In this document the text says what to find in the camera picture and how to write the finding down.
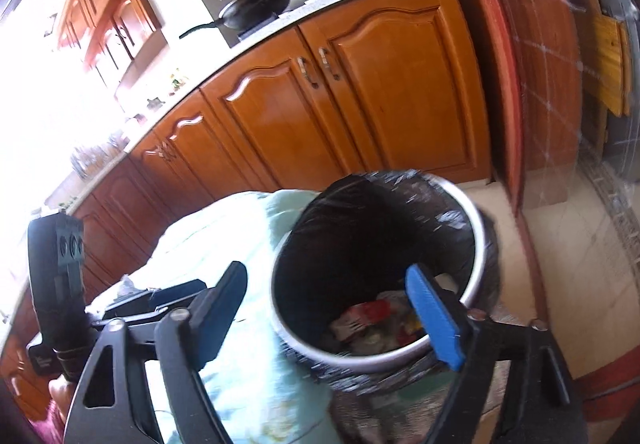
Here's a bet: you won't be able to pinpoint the utensil rack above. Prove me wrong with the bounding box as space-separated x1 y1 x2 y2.
72 134 127 176

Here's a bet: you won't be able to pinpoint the wooden framed glass door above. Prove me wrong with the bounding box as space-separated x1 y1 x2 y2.
447 0 640 236

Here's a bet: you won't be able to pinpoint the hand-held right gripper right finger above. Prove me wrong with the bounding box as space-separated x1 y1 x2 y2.
405 264 591 444

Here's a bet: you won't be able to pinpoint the person's left hand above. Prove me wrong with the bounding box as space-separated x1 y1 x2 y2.
47 373 77 407

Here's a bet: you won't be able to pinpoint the wooden lower kitchen cabinets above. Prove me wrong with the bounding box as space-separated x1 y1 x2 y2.
0 0 494 425

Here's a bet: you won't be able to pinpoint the white trash bin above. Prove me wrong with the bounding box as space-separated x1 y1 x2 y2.
270 169 487 368

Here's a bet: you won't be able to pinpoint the white kitchen countertop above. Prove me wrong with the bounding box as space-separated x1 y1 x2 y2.
30 0 454 225

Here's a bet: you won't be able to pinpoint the person's left forearm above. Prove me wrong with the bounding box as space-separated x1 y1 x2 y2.
29 399 68 444

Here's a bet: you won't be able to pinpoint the black bin bag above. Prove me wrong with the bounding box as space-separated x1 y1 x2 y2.
270 168 502 396

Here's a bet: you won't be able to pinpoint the light blue floral tablecloth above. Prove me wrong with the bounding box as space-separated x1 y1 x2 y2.
85 189 342 444

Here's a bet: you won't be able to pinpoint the red wrapper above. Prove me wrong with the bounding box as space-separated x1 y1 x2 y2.
330 300 394 343

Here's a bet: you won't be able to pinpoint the black wok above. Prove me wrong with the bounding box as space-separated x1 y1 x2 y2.
179 0 297 41

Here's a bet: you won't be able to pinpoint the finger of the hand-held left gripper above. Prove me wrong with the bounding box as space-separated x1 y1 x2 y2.
102 279 209 314
85 306 173 331

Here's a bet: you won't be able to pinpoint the kitchen window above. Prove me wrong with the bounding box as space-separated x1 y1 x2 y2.
0 0 127 316

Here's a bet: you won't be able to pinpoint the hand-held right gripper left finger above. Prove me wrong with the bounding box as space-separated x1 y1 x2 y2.
62 261 249 444

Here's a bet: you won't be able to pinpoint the yellow wooden folding chair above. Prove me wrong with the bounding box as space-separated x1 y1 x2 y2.
590 14 634 121

